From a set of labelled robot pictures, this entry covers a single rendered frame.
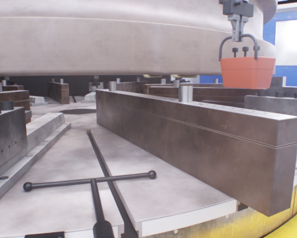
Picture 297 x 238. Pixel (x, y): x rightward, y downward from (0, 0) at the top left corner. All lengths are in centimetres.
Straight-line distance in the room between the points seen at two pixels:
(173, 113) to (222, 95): 185
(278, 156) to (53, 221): 86
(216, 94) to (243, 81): 219
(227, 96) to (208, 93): 23
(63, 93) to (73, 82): 295
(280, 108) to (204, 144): 101
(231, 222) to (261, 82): 65
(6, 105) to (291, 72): 590
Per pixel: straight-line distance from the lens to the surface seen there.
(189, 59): 154
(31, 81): 731
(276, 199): 112
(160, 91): 339
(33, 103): 499
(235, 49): 119
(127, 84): 551
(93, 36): 134
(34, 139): 190
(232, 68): 114
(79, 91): 809
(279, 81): 229
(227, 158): 119
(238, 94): 329
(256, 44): 107
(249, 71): 108
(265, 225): 156
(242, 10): 114
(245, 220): 139
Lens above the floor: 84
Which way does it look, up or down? 10 degrees down
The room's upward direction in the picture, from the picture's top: straight up
